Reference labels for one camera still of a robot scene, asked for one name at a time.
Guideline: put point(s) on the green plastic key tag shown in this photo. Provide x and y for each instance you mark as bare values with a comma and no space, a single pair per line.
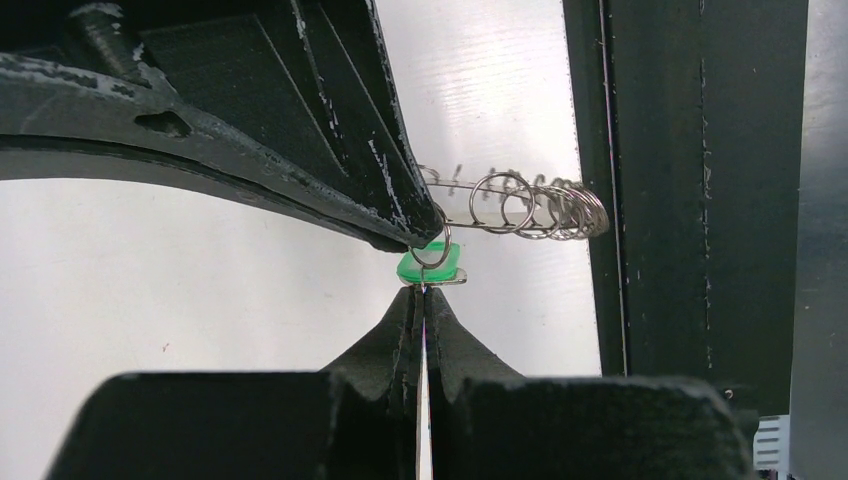
438,256

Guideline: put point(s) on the metal tray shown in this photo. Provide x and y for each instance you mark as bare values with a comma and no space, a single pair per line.
818,404

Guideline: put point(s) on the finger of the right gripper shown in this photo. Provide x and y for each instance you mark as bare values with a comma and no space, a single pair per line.
310,80
61,122

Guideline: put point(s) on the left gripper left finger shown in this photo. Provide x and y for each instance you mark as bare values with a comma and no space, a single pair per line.
353,419

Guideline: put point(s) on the metal disc with key rings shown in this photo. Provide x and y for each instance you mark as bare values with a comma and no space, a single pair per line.
507,203

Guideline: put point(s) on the silver key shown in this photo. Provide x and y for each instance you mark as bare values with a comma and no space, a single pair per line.
427,278

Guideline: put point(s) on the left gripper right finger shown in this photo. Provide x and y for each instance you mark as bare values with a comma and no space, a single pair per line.
490,422

